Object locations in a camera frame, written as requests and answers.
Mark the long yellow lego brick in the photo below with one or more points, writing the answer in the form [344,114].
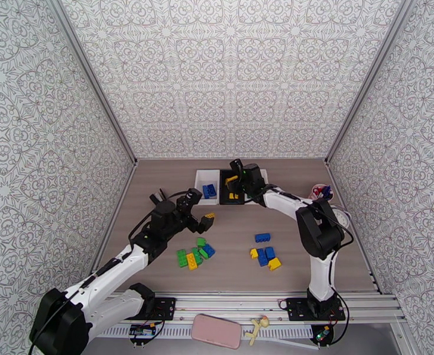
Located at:
[192,261]

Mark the long green lego brick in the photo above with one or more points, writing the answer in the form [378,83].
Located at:
[182,258]

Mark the small yellow lego brick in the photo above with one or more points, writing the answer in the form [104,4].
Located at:
[254,253]

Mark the long blue lego brick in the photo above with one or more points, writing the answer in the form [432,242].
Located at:
[262,257]
[263,238]

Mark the black plastic bin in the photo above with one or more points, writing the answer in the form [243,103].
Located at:
[223,189]

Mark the white plastic bin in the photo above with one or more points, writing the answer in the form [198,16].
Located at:
[206,176]
[267,179]

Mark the aluminium table edge strip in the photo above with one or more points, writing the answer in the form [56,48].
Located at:
[124,195]
[332,176]

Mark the pink pen cup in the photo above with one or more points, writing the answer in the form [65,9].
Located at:
[315,191]

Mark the red and white marker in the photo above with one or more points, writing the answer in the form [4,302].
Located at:
[316,189]

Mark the blue marker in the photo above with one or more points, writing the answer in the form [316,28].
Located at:
[326,192]

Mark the white alarm clock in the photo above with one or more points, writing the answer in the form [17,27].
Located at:
[344,217]

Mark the pink phone case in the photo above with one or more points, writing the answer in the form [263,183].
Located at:
[217,331]

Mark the small green circuit board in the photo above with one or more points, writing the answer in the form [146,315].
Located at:
[323,333]
[142,330]

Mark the yellow toy figure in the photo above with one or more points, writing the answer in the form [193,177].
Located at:
[258,326]

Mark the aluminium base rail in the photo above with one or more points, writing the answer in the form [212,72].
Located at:
[231,304]

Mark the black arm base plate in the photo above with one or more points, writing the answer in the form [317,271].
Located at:
[163,307]
[298,309]

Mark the aluminium frame post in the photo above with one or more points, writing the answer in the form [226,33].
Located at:
[88,69]
[368,69]

